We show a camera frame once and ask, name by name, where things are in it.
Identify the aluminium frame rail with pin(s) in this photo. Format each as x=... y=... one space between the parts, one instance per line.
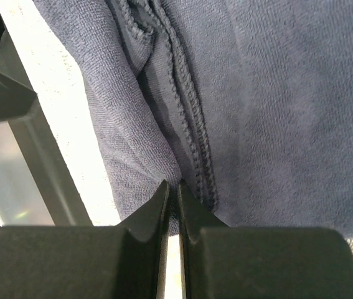
x=21 y=202

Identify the dark grey towel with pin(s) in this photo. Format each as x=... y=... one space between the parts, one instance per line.
x=241 y=109

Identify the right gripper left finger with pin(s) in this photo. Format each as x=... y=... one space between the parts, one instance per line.
x=127 y=260

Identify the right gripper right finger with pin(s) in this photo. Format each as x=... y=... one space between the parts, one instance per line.
x=259 y=262

